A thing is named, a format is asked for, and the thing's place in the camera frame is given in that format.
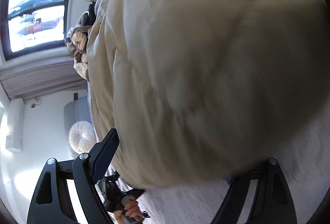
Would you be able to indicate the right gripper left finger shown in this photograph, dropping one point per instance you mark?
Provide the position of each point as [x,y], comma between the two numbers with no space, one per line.
[51,202]

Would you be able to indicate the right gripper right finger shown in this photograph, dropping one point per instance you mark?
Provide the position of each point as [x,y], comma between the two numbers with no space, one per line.
[272,202]

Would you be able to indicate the beige puffer jacket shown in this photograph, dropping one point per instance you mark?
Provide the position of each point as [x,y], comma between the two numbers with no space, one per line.
[206,71]

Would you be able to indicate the striped cream clothing pile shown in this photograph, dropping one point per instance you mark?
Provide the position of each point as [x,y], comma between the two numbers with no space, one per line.
[76,41]

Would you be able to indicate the person's left hand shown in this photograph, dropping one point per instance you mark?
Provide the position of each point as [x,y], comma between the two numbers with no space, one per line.
[132,210]

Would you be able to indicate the lavender quilted bedspread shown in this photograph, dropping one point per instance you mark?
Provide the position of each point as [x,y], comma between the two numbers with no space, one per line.
[206,205]

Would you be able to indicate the round white pleated cushion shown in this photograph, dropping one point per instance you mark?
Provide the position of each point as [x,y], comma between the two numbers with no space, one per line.
[81,137]

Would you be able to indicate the grey quilted headboard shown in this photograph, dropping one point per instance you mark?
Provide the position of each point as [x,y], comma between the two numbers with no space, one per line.
[76,111]

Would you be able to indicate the grey pleated curtain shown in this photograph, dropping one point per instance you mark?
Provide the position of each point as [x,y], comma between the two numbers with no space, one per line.
[41,77]

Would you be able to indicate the window with dark frame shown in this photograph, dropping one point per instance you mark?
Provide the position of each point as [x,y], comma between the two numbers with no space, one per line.
[31,26]

